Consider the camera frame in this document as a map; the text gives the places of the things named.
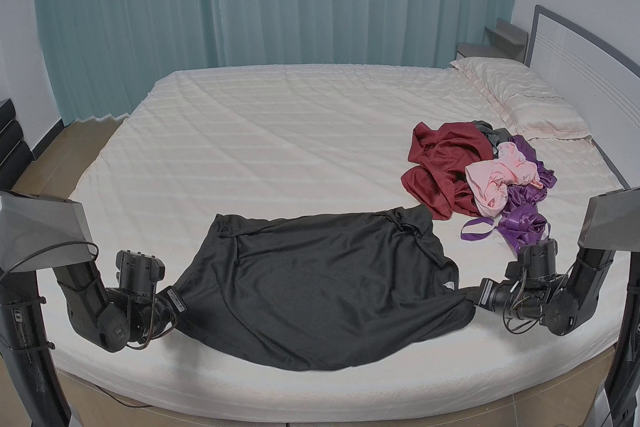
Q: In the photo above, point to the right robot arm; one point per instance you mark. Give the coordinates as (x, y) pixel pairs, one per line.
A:
(575, 310)

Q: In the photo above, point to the dark red garment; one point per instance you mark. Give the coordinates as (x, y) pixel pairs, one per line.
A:
(440, 165)

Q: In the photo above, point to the cream pillow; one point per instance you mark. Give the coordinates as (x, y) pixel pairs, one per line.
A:
(525, 99)

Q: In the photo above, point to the black chest of drawers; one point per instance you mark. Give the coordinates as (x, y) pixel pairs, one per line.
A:
(12, 145)

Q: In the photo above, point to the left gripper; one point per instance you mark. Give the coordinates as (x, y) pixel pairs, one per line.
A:
(170, 307)

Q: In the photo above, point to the grey bedside table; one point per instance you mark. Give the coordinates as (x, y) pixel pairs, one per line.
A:
(480, 49)

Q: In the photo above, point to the bed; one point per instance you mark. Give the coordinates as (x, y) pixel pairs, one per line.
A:
(275, 140)

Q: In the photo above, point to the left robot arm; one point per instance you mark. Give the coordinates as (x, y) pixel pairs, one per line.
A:
(75, 300)

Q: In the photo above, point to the purple garment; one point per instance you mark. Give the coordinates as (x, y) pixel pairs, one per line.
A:
(522, 220)

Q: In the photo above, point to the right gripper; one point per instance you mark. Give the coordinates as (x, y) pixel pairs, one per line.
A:
(497, 297)

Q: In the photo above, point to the black T-shirt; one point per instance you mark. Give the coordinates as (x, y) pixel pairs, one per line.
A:
(325, 290)

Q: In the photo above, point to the grey garment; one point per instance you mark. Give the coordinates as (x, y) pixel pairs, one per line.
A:
(492, 135)

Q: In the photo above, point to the pink garment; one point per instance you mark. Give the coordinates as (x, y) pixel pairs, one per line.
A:
(492, 185)

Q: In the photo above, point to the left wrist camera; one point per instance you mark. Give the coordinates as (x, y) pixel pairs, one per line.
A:
(158, 270)

